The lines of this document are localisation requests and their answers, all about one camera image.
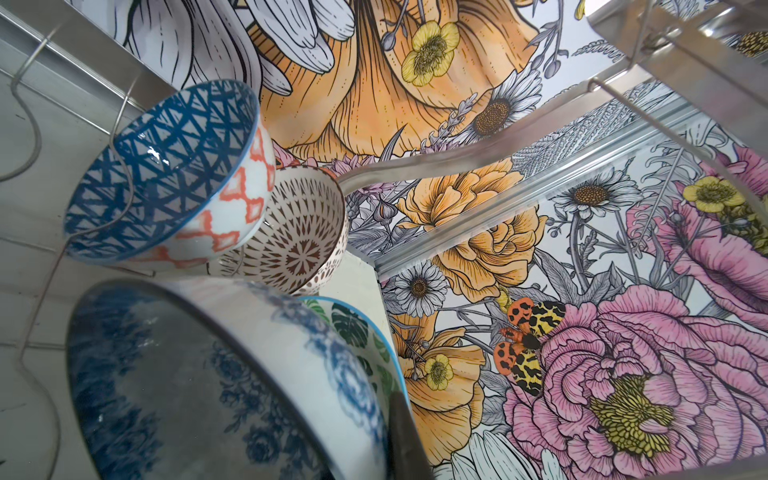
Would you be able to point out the green leaf pattern bowl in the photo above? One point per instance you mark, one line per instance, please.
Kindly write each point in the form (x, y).
(376, 355)

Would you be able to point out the steel two-tier dish rack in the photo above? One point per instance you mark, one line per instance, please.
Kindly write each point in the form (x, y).
(615, 330)

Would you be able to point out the blue geometric pattern bowl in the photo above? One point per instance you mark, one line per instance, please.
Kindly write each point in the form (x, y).
(186, 182)

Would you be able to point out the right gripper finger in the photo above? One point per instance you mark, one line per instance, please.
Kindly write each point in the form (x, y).
(407, 457)

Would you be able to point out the blue floral pattern bowl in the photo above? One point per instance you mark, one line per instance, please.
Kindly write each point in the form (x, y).
(204, 378)

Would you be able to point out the right aluminium frame post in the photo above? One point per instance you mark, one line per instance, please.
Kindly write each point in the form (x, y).
(540, 186)

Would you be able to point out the white bowl maroon pattern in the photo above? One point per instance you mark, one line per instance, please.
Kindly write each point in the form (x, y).
(302, 239)

